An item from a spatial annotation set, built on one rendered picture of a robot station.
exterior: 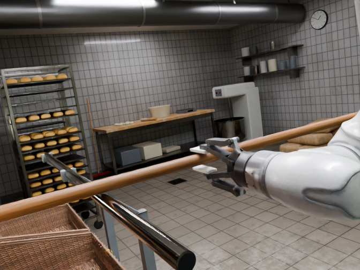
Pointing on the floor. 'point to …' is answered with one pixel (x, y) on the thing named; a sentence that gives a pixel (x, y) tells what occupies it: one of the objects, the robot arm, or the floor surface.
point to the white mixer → (240, 112)
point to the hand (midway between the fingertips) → (202, 159)
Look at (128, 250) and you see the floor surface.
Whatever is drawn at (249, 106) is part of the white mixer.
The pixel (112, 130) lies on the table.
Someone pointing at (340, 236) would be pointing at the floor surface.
